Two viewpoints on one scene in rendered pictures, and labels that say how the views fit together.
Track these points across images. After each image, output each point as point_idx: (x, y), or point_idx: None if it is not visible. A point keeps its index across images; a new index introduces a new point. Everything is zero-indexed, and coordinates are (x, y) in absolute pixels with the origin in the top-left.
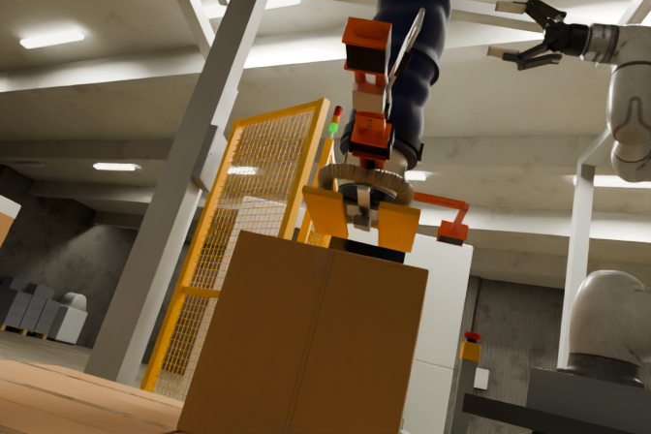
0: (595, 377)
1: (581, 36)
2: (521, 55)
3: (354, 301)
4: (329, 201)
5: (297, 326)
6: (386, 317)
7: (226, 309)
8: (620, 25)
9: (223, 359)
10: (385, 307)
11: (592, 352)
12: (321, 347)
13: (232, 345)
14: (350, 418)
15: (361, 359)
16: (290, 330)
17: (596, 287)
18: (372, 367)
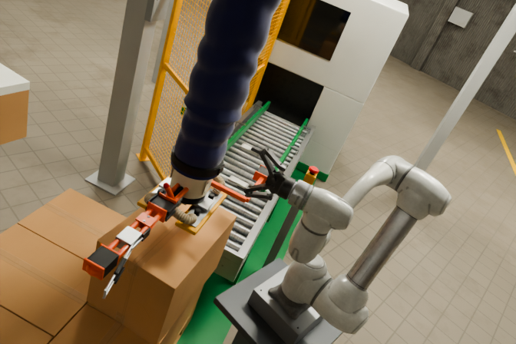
0: (280, 302)
1: (282, 196)
2: (245, 193)
3: (144, 288)
4: None
5: (124, 287)
6: (157, 298)
7: None
8: (310, 198)
9: (98, 286)
10: (157, 295)
11: (284, 292)
12: (133, 297)
13: (100, 283)
14: (143, 322)
15: (147, 308)
16: (120, 287)
17: (296, 269)
18: (151, 312)
